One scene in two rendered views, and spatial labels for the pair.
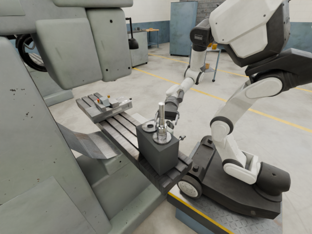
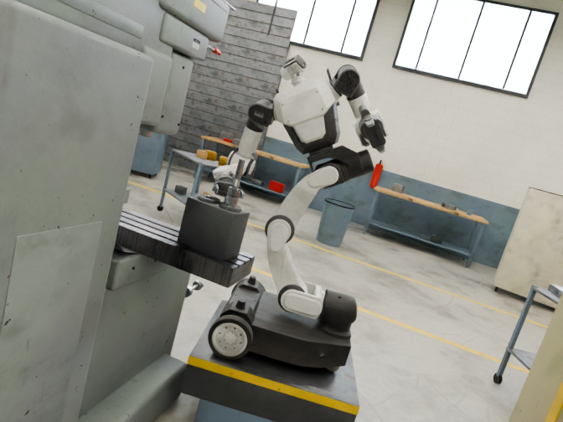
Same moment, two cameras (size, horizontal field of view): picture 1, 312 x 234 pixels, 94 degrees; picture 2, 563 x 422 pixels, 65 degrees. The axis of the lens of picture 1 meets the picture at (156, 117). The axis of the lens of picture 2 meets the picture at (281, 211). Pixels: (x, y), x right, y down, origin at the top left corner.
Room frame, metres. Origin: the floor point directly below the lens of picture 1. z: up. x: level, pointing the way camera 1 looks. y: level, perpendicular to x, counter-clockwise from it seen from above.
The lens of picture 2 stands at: (-0.97, 0.73, 1.46)
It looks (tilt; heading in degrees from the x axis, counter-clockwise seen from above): 10 degrees down; 326
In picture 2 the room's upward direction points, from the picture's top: 16 degrees clockwise
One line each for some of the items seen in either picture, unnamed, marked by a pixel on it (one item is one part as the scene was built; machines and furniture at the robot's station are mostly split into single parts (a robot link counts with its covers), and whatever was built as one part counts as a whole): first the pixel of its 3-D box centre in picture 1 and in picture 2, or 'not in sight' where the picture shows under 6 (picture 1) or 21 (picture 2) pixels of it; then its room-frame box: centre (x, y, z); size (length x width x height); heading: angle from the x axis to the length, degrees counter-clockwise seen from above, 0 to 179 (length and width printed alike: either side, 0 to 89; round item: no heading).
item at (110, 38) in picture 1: (105, 45); (154, 89); (0.85, 0.26, 1.47); 0.21 x 0.19 x 0.32; 42
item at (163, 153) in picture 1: (156, 145); (214, 225); (0.55, 0.00, 1.03); 0.22 x 0.12 x 0.20; 34
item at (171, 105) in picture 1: (169, 109); (225, 187); (0.69, -0.08, 1.16); 0.13 x 0.12 x 0.10; 74
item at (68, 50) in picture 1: (67, 52); (124, 80); (0.72, 0.40, 1.47); 0.24 x 0.19 x 0.26; 42
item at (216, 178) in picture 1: (233, 169); (291, 311); (0.67, -0.59, 0.59); 0.64 x 0.52 x 0.33; 54
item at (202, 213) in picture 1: (221, 194); (270, 378); (0.68, -0.59, 0.20); 0.78 x 0.68 x 0.40; 54
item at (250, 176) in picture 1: (241, 164); (302, 297); (0.65, -0.62, 0.68); 0.21 x 0.20 x 0.13; 54
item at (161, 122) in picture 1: (161, 114); (238, 173); (0.51, -0.03, 1.25); 0.03 x 0.03 x 0.11
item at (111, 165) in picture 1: (125, 139); (121, 249); (0.85, 0.25, 0.79); 0.50 x 0.35 x 0.12; 132
